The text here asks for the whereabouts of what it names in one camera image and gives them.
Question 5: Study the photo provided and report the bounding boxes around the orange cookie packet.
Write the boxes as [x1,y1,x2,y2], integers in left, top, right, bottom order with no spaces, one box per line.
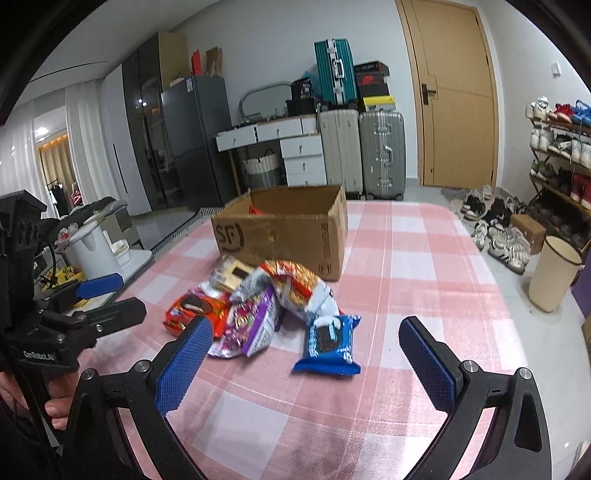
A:
[164,290,232,342]

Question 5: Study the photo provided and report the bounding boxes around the dark glass cabinet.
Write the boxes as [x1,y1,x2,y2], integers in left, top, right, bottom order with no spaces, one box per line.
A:
[122,32,190,215]

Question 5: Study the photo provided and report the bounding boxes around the black bag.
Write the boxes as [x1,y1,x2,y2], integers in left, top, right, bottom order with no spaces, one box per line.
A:
[290,78,320,101]

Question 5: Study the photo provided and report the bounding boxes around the brown cardboard box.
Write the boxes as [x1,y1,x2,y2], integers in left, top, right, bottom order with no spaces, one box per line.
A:
[211,185,348,282]

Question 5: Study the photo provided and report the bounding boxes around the white curtain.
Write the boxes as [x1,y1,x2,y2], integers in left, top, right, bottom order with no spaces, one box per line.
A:
[0,76,109,217]

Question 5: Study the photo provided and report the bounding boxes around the teal suitcase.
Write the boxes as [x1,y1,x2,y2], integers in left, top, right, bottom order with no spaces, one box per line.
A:
[314,39,358,109]

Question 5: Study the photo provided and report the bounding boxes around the wooden shoe rack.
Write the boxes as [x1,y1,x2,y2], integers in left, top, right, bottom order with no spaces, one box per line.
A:
[526,97,591,259]

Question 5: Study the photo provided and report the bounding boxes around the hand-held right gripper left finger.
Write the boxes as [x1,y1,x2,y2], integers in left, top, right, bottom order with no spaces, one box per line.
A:
[62,316,215,480]

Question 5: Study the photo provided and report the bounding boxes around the white drawer desk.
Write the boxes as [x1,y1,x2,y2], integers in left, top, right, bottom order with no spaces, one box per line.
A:
[216,114,326,195]

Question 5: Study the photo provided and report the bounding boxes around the grey refrigerator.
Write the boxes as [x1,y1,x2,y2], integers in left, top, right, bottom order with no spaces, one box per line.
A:
[161,76,238,213]

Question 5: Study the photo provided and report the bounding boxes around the wooden door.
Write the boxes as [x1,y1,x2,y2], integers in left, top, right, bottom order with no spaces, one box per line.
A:
[396,0,500,188]

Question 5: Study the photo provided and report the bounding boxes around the rows of assorted shoes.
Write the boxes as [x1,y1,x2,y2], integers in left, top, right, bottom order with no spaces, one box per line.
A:
[525,96,591,210]

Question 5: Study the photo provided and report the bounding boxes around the brown cardboard piece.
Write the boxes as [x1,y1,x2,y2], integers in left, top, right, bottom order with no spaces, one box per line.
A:
[205,46,223,78]

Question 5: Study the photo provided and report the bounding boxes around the purple snack packet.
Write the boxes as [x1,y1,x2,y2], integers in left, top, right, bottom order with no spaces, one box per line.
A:
[208,286,283,360]

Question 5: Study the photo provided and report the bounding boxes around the silver suitcase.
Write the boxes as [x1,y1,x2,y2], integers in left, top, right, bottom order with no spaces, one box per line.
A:
[359,111,407,201]

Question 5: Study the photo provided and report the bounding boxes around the beige snack packet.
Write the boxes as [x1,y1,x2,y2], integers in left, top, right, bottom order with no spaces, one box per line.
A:
[210,256,254,294]

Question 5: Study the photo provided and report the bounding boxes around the person's left hand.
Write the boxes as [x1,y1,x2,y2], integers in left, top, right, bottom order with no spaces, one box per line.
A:
[0,368,75,432]

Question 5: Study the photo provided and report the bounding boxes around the small cardboard box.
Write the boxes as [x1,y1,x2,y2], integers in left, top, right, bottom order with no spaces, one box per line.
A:
[509,213,548,254]

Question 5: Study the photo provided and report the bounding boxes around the white round container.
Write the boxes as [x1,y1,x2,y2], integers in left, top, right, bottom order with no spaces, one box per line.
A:
[68,220,116,280]

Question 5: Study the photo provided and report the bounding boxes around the blue cookie packet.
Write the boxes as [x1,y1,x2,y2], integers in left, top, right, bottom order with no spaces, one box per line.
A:
[293,314,362,377]

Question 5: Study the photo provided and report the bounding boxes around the cream waste bin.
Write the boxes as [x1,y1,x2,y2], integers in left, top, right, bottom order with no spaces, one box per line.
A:
[527,234,585,313]

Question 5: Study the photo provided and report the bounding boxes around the pile of sneakers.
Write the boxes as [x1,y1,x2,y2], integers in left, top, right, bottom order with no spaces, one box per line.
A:
[455,185,534,275]

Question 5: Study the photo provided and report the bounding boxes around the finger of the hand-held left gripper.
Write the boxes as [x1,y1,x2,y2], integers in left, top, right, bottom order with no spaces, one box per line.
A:
[45,272,124,315]
[41,298,147,343]

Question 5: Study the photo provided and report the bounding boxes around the oval mirror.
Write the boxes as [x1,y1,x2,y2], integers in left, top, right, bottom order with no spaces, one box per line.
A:
[239,82,293,123]

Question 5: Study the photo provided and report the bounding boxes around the large white red noodle-snack bag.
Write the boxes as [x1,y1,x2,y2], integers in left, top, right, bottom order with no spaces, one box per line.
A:
[231,260,340,333]

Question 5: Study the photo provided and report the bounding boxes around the beige suitcase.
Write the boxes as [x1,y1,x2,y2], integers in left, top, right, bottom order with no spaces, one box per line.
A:
[318,108,364,199]

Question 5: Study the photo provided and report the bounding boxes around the person's left forearm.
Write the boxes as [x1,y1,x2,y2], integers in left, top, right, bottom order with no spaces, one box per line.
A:
[0,406,65,480]

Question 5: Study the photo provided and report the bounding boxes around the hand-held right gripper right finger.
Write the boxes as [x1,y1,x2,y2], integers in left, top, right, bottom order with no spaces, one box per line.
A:
[398,316,555,480]

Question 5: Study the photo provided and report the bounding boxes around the grey white laundry basket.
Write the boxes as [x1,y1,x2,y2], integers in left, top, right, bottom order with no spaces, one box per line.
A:
[242,150,283,190]

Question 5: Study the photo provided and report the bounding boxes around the grey doormat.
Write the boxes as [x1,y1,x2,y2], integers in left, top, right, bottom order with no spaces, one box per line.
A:
[441,186,474,204]

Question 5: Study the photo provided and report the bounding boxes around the white tall cabinet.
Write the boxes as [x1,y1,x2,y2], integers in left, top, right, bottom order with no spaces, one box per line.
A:
[100,65,139,217]

